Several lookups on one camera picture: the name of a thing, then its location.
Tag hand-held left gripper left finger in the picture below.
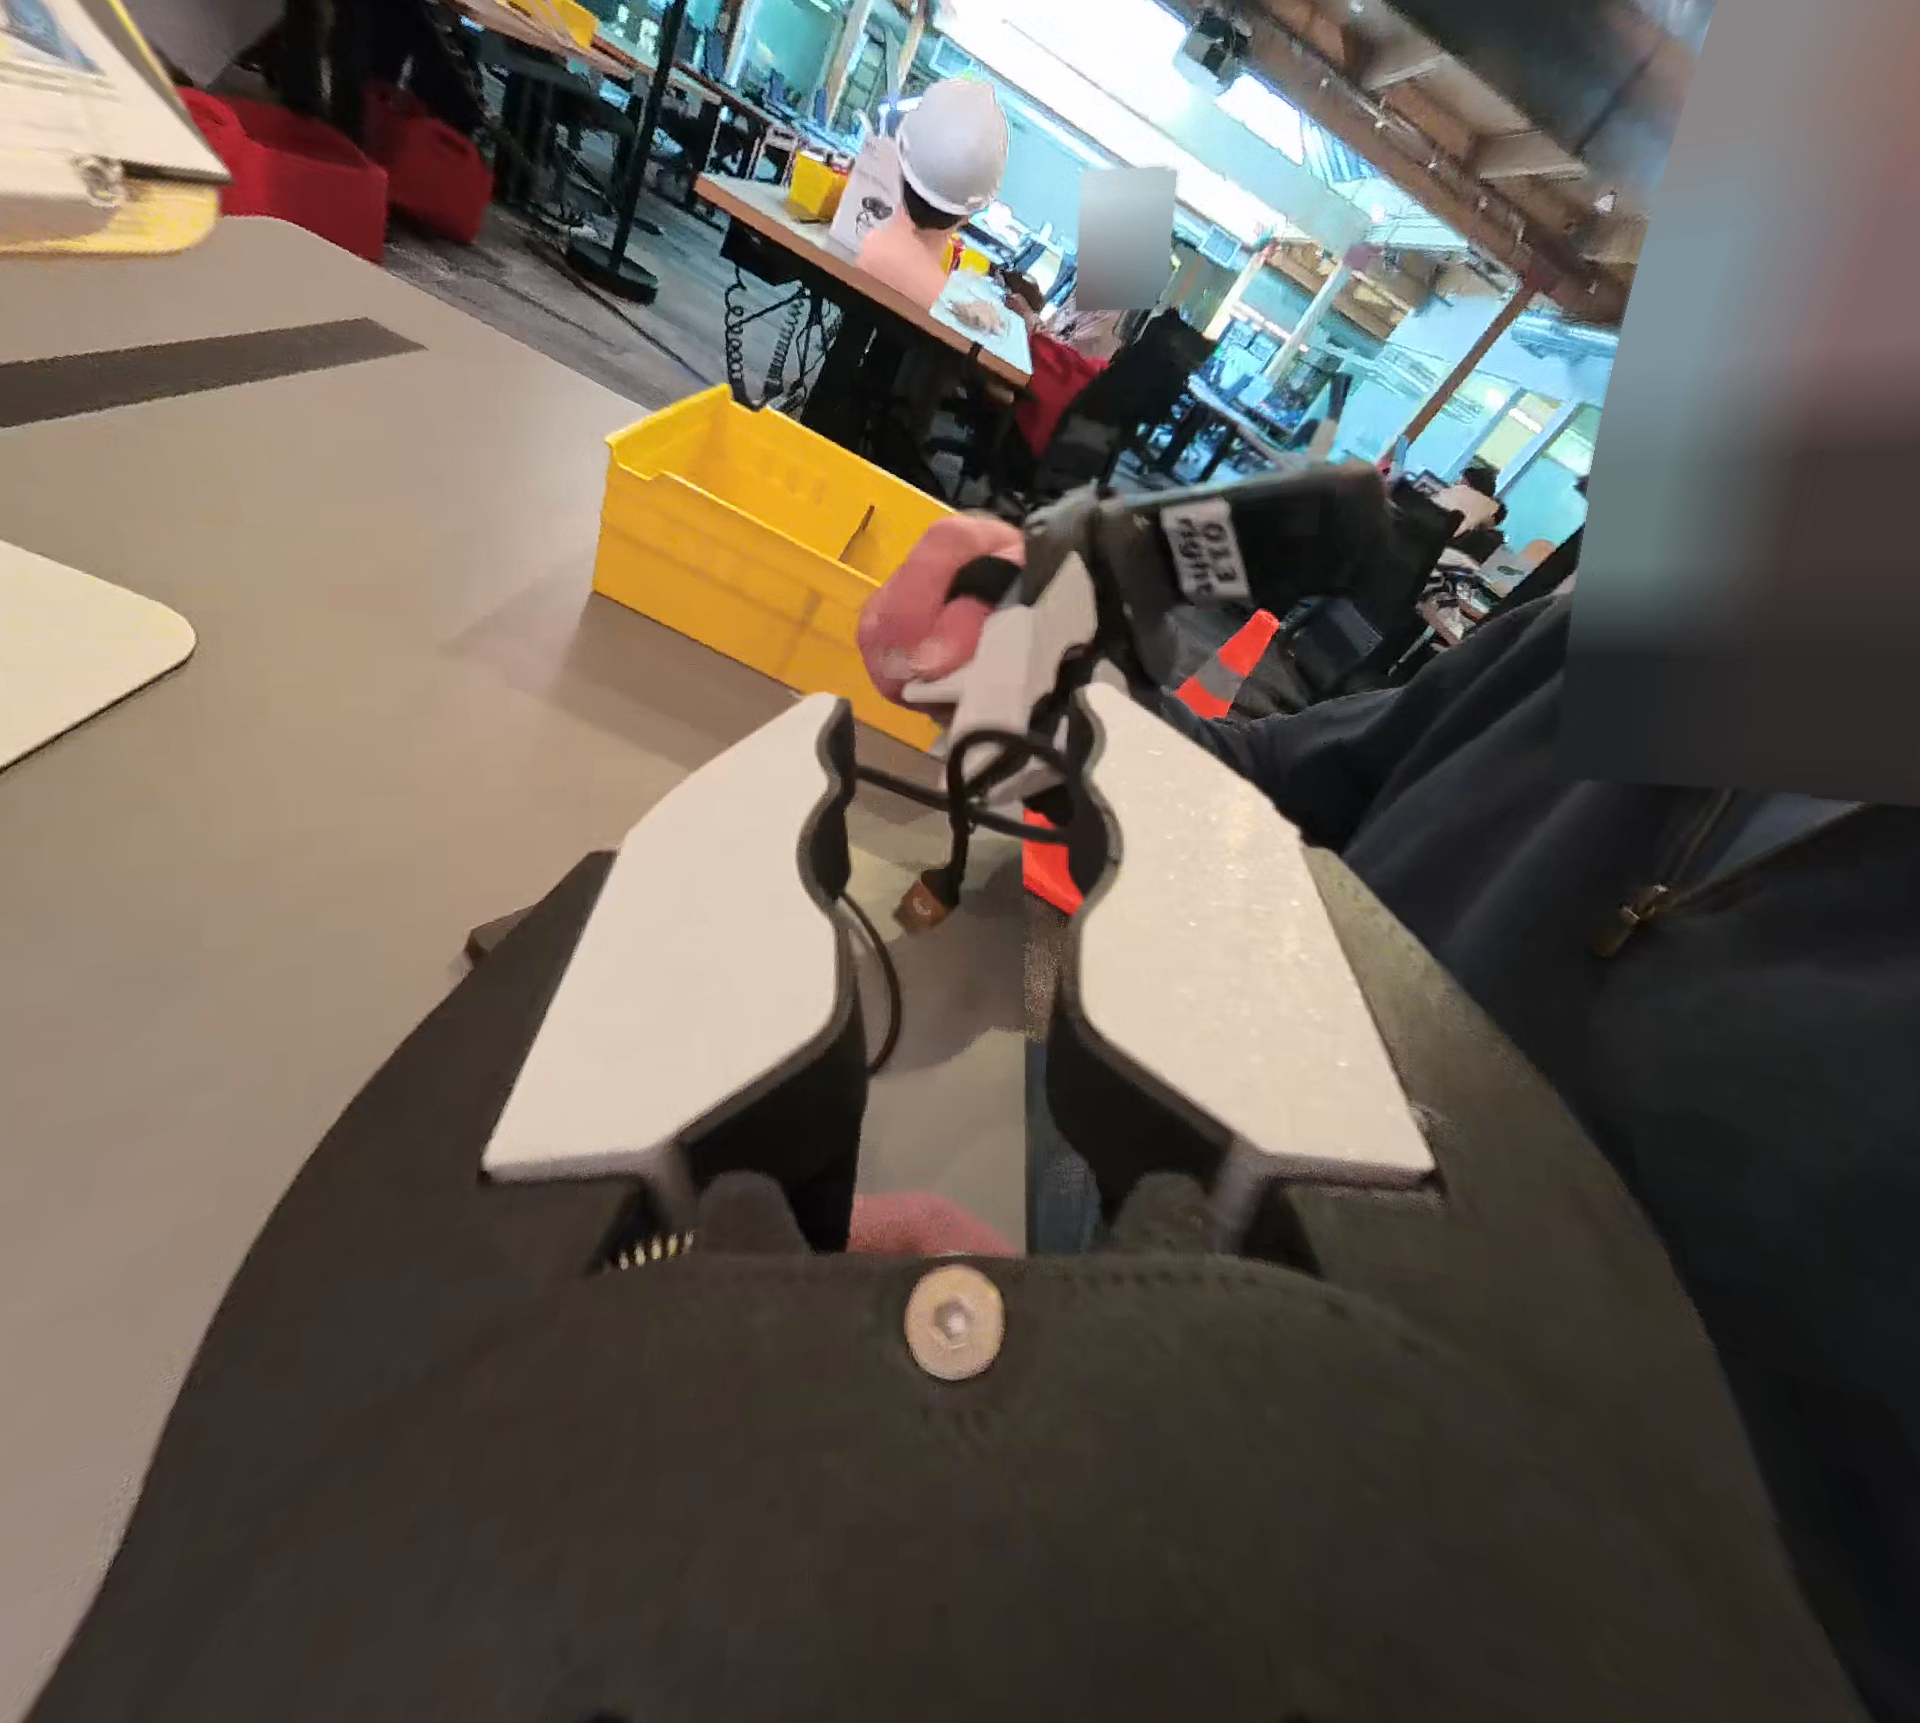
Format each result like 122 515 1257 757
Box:
479 691 876 1257

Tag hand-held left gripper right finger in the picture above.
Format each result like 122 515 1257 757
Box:
1042 679 1442 1257

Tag black usb cable orange plugs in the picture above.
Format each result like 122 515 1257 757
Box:
827 709 1089 1071

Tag wooden work table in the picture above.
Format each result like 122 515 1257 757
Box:
694 173 1040 509

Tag mannequin head with hard hat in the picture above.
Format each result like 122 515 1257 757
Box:
862 77 1011 287

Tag yellow plastic bin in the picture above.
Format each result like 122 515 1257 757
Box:
591 385 1004 753

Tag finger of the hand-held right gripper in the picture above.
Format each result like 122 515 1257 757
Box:
944 685 1078 809
899 547 1107 715

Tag white printed box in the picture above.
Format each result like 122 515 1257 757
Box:
827 135 901 255

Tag black pole stand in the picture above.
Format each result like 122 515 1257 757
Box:
566 0 739 295

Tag red storage bin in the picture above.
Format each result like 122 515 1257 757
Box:
180 87 395 265
365 79 498 247

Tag orange traffic cone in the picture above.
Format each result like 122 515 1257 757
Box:
1019 609 1286 917

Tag person's right hand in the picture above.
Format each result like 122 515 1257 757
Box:
858 513 1037 711

